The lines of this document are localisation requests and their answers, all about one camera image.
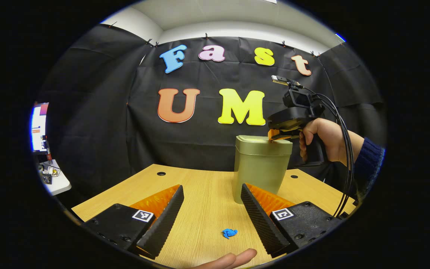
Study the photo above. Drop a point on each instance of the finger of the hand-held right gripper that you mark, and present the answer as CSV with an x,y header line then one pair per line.
x,y
279,135

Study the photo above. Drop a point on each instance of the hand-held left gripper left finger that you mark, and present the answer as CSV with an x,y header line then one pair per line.
x,y
162,226

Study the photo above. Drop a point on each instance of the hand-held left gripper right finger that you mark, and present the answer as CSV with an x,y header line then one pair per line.
x,y
261,224

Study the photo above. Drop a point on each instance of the blue paper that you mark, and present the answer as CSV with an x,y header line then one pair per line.
x,y
229,233

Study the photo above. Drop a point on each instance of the green desktop garbage bin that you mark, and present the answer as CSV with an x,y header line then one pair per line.
x,y
259,168

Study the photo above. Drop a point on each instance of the wooden desktop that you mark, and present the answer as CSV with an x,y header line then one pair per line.
x,y
207,194

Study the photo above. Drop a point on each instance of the white side table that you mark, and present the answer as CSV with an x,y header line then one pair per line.
x,y
60,185

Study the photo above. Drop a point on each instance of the small dark keypad device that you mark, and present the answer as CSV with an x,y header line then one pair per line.
x,y
47,178

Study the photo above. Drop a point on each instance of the computer monitor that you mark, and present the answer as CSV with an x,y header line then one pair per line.
x,y
39,129

